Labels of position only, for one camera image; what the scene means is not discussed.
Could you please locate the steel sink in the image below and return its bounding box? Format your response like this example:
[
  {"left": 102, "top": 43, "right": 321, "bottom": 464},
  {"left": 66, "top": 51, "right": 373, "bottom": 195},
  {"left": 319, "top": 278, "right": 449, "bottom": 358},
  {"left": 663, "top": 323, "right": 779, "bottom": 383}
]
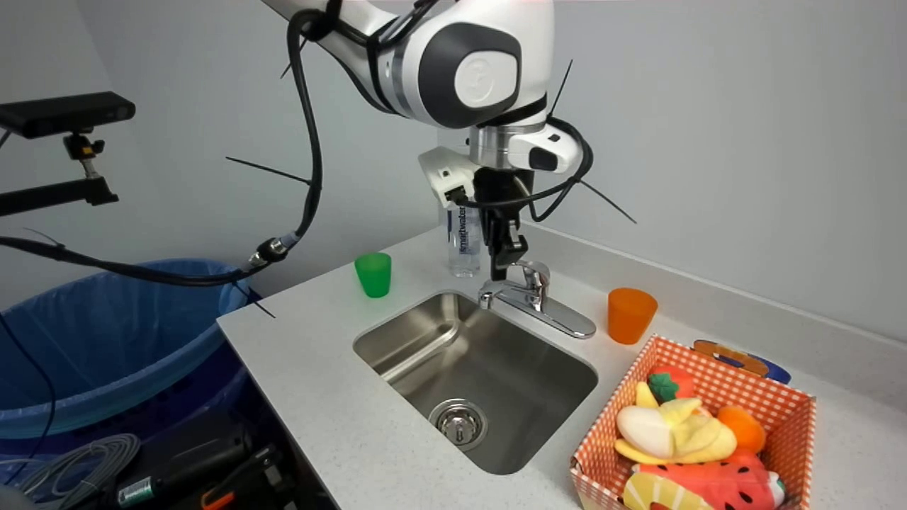
[{"left": 352, "top": 290, "right": 600, "bottom": 477}]

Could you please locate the plush orange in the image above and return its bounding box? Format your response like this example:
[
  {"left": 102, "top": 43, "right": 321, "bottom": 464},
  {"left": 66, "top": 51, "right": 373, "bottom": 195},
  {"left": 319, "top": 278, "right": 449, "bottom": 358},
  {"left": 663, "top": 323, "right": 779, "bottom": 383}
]
[{"left": 716, "top": 404, "right": 767, "bottom": 455}]

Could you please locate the plush watermelon slice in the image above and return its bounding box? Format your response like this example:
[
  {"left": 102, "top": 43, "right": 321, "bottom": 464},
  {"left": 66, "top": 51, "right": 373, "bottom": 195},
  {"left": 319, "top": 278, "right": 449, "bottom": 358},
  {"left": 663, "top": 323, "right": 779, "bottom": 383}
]
[{"left": 630, "top": 449, "right": 787, "bottom": 510}]

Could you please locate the orange plastic cup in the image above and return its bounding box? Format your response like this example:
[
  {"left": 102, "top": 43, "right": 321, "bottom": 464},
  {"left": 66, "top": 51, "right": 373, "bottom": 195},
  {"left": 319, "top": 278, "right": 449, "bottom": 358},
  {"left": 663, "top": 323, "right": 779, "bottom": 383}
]
[{"left": 607, "top": 287, "right": 659, "bottom": 346}]

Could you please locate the plush strawberry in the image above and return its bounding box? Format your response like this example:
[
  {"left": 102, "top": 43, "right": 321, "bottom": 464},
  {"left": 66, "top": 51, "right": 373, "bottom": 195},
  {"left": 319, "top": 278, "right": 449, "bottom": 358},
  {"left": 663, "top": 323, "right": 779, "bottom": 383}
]
[{"left": 648, "top": 365, "right": 697, "bottom": 405}]

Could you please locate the plush banana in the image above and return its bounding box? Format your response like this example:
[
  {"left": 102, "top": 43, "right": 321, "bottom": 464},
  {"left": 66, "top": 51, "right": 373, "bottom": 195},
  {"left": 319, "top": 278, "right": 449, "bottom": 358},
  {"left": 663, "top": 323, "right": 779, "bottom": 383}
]
[{"left": 614, "top": 382, "right": 738, "bottom": 466}]

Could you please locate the blue toy with orange handle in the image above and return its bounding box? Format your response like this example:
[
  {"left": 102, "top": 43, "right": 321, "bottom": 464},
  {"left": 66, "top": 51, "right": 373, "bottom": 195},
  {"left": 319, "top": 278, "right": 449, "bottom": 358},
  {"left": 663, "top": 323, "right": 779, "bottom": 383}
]
[{"left": 692, "top": 339, "right": 793, "bottom": 386}]

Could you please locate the camera on mount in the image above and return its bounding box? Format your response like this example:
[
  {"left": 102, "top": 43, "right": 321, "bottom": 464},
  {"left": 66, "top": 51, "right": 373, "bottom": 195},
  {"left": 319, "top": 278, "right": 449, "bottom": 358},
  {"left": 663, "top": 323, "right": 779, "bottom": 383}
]
[{"left": 0, "top": 91, "right": 137, "bottom": 217}]

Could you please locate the green plastic cup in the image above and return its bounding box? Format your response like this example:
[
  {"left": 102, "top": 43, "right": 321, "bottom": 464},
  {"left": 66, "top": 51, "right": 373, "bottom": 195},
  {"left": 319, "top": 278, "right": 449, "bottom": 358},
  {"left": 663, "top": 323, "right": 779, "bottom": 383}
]
[{"left": 354, "top": 252, "right": 393, "bottom": 299}]

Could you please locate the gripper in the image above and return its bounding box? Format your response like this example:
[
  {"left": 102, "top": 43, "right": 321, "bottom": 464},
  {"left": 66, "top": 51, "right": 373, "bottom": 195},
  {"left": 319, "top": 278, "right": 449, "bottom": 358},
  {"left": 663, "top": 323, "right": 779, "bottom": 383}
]
[{"left": 473, "top": 168, "right": 534, "bottom": 282}]

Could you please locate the thick black cable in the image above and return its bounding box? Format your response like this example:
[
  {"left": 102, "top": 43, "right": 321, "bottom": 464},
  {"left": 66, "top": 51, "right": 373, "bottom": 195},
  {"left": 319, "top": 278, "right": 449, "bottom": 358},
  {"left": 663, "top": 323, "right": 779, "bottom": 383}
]
[{"left": 0, "top": 11, "right": 326, "bottom": 288}]

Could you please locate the clear water bottle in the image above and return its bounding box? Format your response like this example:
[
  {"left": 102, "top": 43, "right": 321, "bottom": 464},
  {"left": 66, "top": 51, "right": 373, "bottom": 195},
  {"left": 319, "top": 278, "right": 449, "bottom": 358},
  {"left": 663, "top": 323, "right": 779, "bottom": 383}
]
[{"left": 446, "top": 201, "right": 483, "bottom": 278}]

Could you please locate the coil of grey cable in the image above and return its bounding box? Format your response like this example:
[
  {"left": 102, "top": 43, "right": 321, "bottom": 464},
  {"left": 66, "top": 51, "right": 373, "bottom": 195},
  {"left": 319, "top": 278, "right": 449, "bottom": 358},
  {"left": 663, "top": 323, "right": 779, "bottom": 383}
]
[{"left": 13, "top": 433, "right": 142, "bottom": 510}]

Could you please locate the chrome tap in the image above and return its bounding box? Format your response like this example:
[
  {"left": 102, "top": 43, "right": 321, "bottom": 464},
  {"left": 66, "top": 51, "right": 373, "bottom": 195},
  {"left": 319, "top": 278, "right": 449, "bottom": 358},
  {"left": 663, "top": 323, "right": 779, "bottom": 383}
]
[{"left": 477, "top": 259, "right": 597, "bottom": 340}]

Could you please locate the blue trash bin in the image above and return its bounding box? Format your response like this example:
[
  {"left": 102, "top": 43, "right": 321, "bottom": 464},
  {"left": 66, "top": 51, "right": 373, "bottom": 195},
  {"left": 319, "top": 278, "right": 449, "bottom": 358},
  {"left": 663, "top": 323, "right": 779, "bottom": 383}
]
[{"left": 0, "top": 258, "right": 254, "bottom": 463}]

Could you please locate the black tool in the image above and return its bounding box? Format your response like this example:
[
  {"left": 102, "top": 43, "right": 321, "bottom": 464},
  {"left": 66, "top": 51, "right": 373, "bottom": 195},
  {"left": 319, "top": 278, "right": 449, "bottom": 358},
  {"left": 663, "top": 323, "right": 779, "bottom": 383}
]
[{"left": 116, "top": 424, "right": 300, "bottom": 510}]

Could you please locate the plush lemon slice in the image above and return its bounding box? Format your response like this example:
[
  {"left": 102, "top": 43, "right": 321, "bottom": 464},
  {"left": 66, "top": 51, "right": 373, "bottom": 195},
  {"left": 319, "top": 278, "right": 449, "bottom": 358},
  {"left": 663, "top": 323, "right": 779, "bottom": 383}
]
[{"left": 621, "top": 472, "right": 717, "bottom": 510}]

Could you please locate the red checkered basket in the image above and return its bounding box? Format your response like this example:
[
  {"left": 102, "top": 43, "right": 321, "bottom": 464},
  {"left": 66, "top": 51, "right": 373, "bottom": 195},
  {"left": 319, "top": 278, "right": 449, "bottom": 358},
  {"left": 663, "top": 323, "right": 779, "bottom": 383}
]
[{"left": 570, "top": 335, "right": 818, "bottom": 510}]

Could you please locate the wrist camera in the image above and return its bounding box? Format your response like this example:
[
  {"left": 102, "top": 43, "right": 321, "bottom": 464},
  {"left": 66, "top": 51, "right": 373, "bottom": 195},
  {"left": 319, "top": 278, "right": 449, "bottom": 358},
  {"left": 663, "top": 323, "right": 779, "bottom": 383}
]
[{"left": 417, "top": 147, "right": 484, "bottom": 210}]

